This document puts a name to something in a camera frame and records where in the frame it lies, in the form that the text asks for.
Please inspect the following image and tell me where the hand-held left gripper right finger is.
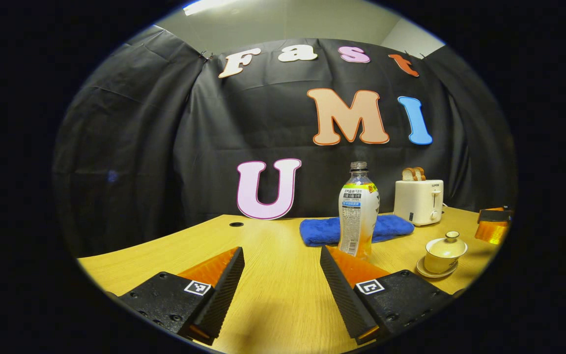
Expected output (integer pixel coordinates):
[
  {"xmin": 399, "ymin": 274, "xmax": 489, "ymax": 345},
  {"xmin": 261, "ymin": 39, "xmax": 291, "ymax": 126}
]
[{"xmin": 319, "ymin": 245, "xmax": 454, "ymax": 346}]

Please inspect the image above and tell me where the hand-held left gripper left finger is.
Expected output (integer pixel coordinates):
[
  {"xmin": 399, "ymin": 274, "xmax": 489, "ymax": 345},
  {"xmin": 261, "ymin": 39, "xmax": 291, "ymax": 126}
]
[{"xmin": 116, "ymin": 246, "xmax": 245, "ymax": 345}]

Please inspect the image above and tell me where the cream teacup lid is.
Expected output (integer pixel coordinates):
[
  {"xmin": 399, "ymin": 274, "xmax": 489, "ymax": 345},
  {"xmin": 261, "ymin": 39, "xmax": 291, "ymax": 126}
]
[{"xmin": 426, "ymin": 231, "xmax": 468, "ymax": 260}]

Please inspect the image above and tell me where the clear labelled water bottle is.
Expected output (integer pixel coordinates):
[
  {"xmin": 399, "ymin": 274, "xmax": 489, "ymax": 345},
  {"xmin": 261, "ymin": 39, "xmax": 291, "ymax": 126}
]
[{"xmin": 338, "ymin": 161, "xmax": 381, "ymax": 260}]

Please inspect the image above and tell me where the blue towel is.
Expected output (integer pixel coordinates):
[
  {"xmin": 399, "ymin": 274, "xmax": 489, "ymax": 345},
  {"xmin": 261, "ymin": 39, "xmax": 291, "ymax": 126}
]
[{"xmin": 299, "ymin": 214, "xmax": 416, "ymax": 248}]

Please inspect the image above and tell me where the white toaster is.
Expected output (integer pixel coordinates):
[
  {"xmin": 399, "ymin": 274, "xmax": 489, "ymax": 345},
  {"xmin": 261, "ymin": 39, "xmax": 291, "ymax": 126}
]
[{"xmin": 394, "ymin": 179, "xmax": 445, "ymax": 227}]

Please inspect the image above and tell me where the cream ceramic saucer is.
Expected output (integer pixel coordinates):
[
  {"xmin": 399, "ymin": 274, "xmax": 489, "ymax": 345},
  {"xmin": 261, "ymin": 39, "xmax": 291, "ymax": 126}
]
[{"xmin": 415, "ymin": 257, "xmax": 459, "ymax": 279}]

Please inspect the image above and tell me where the black backdrop cloth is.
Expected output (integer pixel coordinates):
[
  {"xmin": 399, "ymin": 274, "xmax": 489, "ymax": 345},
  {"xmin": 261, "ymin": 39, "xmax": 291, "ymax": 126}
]
[{"xmin": 52, "ymin": 26, "xmax": 517, "ymax": 259}]

